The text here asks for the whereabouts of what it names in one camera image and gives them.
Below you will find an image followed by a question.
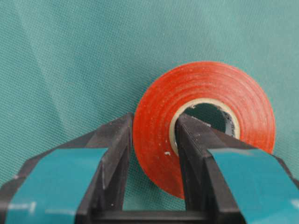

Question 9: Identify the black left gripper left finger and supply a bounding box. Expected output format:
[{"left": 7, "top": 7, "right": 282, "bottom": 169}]
[{"left": 0, "top": 113, "right": 133, "bottom": 224}]

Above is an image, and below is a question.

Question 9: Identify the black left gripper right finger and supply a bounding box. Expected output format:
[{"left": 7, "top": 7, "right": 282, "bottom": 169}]
[{"left": 175, "top": 114, "right": 299, "bottom": 224}]

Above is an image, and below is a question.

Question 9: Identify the red tape roll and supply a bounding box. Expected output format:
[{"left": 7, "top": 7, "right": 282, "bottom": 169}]
[{"left": 133, "top": 62, "right": 276, "bottom": 199}]

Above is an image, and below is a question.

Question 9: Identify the green table cloth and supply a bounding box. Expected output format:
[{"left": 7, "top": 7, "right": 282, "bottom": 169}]
[{"left": 0, "top": 0, "right": 299, "bottom": 183}]

